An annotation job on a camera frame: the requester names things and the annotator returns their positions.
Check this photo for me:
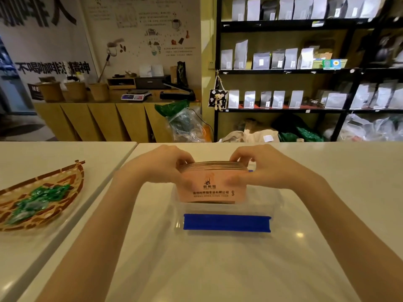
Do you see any person's right hand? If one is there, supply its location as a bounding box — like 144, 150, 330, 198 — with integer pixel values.
229, 144, 312, 190

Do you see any black heat sealer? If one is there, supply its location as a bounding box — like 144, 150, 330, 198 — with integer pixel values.
160, 81, 196, 102

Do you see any grey metal box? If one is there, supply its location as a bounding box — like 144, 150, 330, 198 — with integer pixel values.
135, 76, 171, 90

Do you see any dark standing coffee bag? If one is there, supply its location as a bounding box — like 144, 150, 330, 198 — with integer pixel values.
176, 61, 189, 87

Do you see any person's left hand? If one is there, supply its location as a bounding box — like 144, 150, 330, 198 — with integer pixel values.
117, 144, 196, 193

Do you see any small wooden drawer box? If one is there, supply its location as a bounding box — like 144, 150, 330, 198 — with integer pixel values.
107, 77, 137, 90

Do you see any digital kitchen scale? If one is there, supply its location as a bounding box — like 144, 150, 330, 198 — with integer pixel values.
121, 90, 152, 102

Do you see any heap of clear plastic bags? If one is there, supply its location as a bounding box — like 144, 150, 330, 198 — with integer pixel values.
338, 113, 403, 142

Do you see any dark green plastic bag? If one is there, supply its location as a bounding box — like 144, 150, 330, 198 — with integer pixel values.
278, 127, 325, 143

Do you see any row of silver pouches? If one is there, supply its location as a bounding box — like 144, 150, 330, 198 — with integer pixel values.
324, 80, 403, 110
231, 0, 382, 21
220, 39, 315, 70
227, 89, 305, 110

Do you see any woven bamboo tray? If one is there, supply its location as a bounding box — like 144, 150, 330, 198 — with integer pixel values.
0, 160, 86, 232

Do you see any person's left forearm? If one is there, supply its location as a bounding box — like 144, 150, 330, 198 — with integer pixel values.
35, 173, 149, 302

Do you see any clear plastic bag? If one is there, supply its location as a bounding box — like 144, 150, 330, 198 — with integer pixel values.
168, 107, 206, 143

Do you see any person's right forearm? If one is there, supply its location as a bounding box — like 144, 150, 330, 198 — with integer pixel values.
291, 176, 403, 302

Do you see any white cloth bag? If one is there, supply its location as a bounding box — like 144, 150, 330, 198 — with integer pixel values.
220, 129, 280, 143

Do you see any green and yellow box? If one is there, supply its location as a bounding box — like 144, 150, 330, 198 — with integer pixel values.
322, 58, 348, 70

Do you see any stack of pink printed cards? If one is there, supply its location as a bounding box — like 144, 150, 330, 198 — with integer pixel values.
176, 160, 250, 205

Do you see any white illustrated wall poster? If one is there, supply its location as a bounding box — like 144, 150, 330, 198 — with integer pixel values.
78, 0, 202, 91

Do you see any black metal shelf unit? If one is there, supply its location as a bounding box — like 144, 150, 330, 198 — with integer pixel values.
213, 0, 403, 142

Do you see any pile of green wrapped candies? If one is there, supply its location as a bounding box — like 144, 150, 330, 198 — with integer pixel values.
4, 184, 73, 226

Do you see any clear plastic storage box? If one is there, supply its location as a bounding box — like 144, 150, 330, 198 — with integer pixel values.
171, 182, 283, 237

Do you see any wooden counter cabinet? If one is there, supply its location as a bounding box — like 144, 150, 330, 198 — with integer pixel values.
33, 89, 203, 143

